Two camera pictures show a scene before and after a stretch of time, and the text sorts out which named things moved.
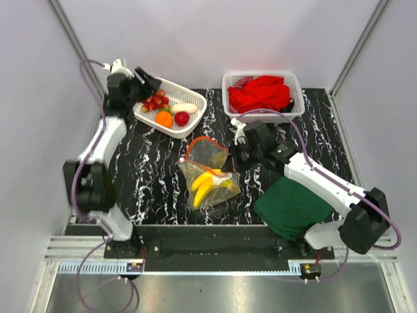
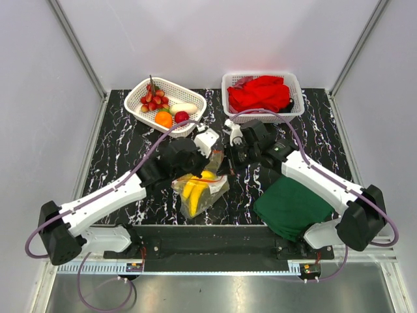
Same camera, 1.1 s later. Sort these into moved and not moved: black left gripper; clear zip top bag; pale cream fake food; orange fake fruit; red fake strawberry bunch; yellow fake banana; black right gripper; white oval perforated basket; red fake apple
Moved: black left gripper; clear zip top bag; yellow fake banana
Not moved: black right gripper; orange fake fruit; pale cream fake food; red fake strawberry bunch; red fake apple; white oval perforated basket
